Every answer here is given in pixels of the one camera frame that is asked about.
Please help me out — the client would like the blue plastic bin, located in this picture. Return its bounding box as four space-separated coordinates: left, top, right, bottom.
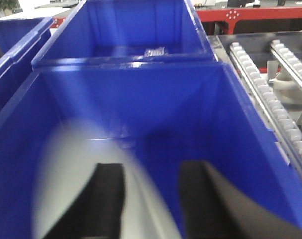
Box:
0 17 54 111
0 63 302 239
31 0 215 69

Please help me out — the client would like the light green round plate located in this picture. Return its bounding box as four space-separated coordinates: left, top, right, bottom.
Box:
32 119 181 239

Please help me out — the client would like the red metal frame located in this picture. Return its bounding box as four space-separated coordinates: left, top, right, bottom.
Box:
197 6 302 34

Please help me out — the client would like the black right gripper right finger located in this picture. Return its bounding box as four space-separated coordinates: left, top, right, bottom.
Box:
179 160 302 239

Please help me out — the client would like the blue plastic bin, right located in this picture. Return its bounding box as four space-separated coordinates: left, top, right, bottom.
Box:
0 63 302 239

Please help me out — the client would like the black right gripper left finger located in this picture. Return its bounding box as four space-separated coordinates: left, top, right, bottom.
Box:
44 163 125 239

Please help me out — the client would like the white roller conveyor rail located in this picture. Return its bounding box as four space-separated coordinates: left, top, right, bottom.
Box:
230 42 302 163

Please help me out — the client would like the blue plastic bin, far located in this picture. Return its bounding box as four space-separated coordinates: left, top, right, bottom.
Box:
31 0 215 69

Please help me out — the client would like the clear plastic bag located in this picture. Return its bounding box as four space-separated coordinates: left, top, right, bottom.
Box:
144 47 165 57

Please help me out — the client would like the blue plastic bin, left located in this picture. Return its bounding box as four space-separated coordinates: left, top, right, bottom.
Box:
0 17 54 111

